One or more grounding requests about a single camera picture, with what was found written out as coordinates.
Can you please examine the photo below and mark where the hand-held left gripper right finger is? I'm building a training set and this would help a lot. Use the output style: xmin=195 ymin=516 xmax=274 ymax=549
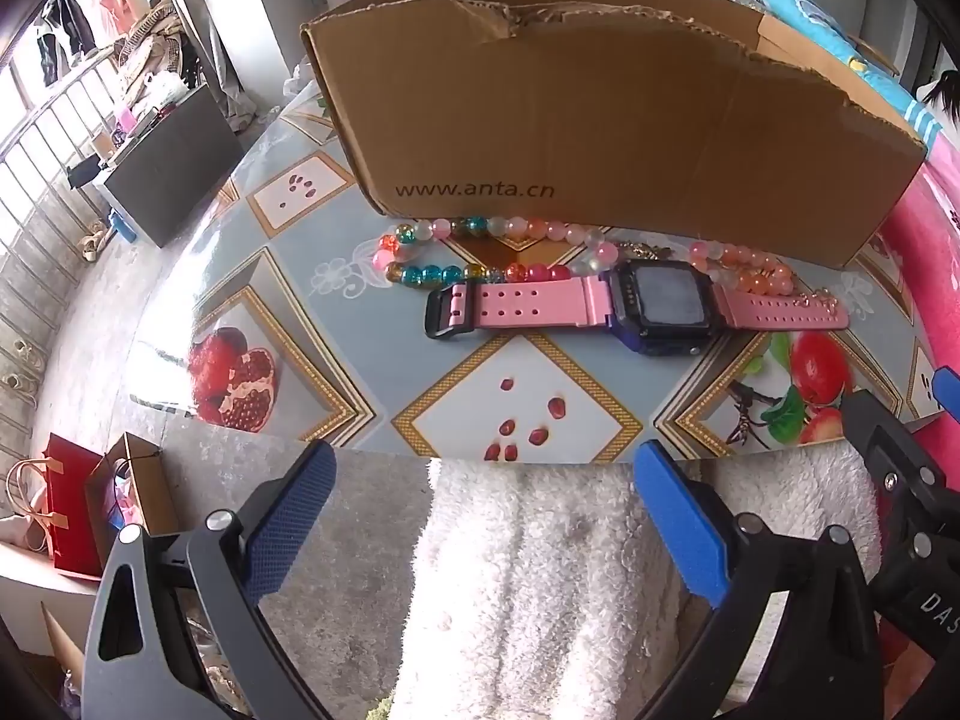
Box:
xmin=634 ymin=439 xmax=886 ymax=720

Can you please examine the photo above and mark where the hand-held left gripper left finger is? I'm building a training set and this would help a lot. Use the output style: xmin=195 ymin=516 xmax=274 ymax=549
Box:
xmin=82 ymin=439 xmax=338 ymax=720

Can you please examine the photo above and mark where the pink orange bead bracelet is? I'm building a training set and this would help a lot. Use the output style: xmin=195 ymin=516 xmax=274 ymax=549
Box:
xmin=690 ymin=240 xmax=796 ymax=297

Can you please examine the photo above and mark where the pink band smartwatch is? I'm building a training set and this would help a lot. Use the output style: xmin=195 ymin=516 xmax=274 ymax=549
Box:
xmin=424 ymin=259 xmax=852 ymax=357

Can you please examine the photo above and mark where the multicoloured glass bead bracelet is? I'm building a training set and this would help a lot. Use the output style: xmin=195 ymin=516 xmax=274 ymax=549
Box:
xmin=371 ymin=216 xmax=623 ymax=287

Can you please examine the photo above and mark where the brown cardboard box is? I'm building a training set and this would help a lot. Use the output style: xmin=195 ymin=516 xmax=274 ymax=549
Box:
xmin=300 ymin=0 xmax=931 ymax=271

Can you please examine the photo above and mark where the brown paper bag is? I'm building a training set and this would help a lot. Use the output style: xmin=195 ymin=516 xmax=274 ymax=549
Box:
xmin=86 ymin=431 xmax=181 ymax=541

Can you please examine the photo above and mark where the pink floral quilt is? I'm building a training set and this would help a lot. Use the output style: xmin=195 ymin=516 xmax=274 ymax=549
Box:
xmin=877 ymin=157 xmax=960 ymax=421

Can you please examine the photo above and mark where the white fluffy towel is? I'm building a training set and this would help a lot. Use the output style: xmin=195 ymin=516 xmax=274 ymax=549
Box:
xmin=390 ymin=442 xmax=882 ymax=720

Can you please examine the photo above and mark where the red gift bag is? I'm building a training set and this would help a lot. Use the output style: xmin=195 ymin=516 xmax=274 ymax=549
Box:
xmin=41 ymin=433 xmax=106 ymax=578

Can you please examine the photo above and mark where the beige handbag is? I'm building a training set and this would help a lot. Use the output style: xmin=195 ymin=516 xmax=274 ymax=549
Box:
xmin=4 ymin=457 xmax=68 ymax=550

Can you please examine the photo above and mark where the black hair bundle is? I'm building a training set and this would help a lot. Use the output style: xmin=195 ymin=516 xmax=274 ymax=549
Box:
xmin=919 ymin=71 xmax=960 ymax=121

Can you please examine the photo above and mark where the grey cabinet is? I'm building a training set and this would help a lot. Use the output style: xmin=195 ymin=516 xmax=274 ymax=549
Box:
xmin=101 ymin=82 xmax=245 ymax=248

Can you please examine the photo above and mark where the blue cartoon pillow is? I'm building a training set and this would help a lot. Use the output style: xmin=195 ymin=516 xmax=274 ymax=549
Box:
xmin=757 ymin=0 xmax=950 ymax=158

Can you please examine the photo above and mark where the pile of clothes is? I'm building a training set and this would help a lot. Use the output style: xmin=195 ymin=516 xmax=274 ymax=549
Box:
xmin=112 ymin=4 xmax=207 ymax=117

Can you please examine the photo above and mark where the dark hanging jacket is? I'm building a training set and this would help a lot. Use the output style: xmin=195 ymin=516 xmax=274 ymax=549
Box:
xmin=34 ymin=0 xmax=98 ymax=87

